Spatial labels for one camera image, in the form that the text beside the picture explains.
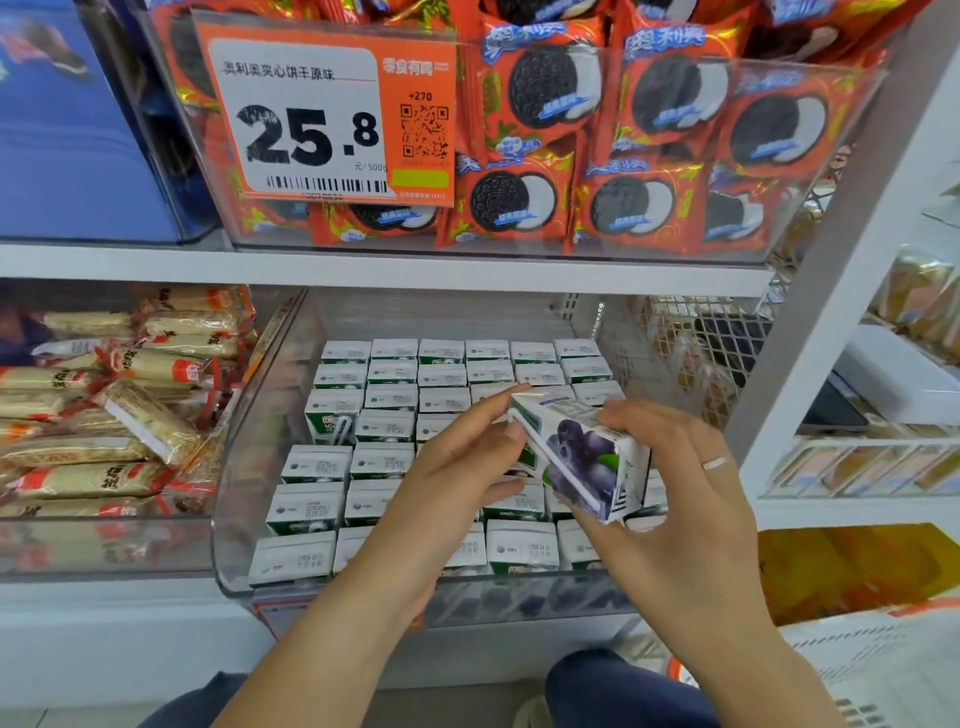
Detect person's right hand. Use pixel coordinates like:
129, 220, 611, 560
570, 397, 767, 632

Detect person's left hand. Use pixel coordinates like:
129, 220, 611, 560
372, 387, 530, 594

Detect rows of white juice cartons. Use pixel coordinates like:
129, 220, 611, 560
247, 336, 669, 590

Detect blueberry juice carton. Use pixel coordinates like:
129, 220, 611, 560
507, 390, 653, 527

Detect person's left forearm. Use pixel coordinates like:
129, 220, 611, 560
214, 570, 444, 728

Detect person's blue jeans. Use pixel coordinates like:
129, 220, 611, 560
138, 648, 722, 728

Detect yellow orange snack packet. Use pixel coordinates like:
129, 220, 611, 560
757, 522, 960, 624

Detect clear plastic display bin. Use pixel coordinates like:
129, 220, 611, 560
210, 288, 752, 624
0, 285, 287, 584

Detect white flat box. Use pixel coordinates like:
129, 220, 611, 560
837, 322, 960, 426

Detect pile of yellow wafer bars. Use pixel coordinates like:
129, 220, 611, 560
0, 285, 260, 522

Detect large white orange price tag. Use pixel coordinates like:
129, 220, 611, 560
192, 15, 459, 209

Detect stack of red cookie packets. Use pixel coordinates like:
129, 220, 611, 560
142, 0, 932, 260

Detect pile of blue snack packets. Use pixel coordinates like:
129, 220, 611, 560
0, 300, 54, 369

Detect blue cardboard display box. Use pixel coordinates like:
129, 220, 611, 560
0, 0, 219, 245

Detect white wire mesh divider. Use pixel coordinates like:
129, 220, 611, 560
637, 292, 782, 429

